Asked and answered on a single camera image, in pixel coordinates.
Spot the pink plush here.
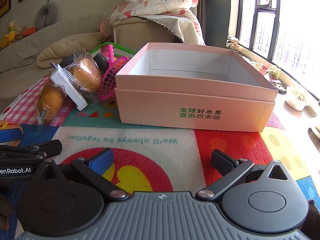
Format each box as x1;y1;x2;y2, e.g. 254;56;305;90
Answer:
99;21;113;39

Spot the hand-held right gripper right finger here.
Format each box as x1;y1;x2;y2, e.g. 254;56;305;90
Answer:
195;149;297;202

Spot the black window frame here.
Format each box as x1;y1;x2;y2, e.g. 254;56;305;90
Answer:
234;0;320;88

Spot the floral blanket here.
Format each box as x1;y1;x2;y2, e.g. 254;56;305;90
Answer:
103;0;207;47

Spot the red plant pot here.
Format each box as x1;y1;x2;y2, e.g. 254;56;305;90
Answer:
257;65;271;76

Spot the small cardboard box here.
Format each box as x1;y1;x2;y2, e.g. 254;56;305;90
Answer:
227;36;241;50

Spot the grey woven cloth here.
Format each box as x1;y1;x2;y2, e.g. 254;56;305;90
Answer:
138;14;187;43

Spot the person's left hand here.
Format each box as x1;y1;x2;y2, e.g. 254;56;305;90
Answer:
0;191;13;230

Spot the small green potted plant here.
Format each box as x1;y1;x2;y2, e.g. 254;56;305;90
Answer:
266;64;282;81

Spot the grey neck pillow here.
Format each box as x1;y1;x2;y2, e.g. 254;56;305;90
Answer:
36;0;58;30

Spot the pink cardboard box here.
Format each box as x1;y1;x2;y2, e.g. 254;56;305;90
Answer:
114;42;279;133

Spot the beige blanket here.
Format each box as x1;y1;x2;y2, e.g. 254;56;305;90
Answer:
36;33;107;68

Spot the beige sofa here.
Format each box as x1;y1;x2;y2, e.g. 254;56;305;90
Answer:
0;11;187;105

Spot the pink toy basket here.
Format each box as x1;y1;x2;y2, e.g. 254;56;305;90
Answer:
97;44;131;102

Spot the black plush toy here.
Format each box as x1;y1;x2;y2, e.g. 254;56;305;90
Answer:
93;52;110;72

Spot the packaged bread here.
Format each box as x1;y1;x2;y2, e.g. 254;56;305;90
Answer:
36;81;67;126
64;46;103;99

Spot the colourful play mat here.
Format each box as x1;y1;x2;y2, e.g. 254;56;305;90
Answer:
0;73;320;240

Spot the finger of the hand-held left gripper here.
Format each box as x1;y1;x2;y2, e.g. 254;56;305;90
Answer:
0;129;22;143
0;139;63;166

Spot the yellow plush toy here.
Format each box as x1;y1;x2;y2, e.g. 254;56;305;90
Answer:
0;19;17;50

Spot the white plastic fork tool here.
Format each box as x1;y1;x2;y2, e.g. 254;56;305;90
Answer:
49;61;88;112

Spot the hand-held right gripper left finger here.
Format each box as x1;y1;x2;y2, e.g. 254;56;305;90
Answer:
37;147;128;202

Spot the dark dish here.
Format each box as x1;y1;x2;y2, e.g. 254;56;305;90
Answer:
271;79;287;95

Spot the brown curtain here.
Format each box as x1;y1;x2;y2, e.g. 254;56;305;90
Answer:
196;0;233;48

